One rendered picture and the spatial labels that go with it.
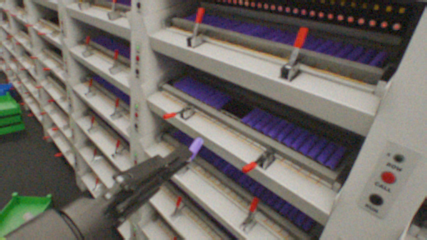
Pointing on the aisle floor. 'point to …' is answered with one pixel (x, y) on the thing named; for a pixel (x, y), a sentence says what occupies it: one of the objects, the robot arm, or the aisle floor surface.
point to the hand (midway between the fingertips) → (174, 162)
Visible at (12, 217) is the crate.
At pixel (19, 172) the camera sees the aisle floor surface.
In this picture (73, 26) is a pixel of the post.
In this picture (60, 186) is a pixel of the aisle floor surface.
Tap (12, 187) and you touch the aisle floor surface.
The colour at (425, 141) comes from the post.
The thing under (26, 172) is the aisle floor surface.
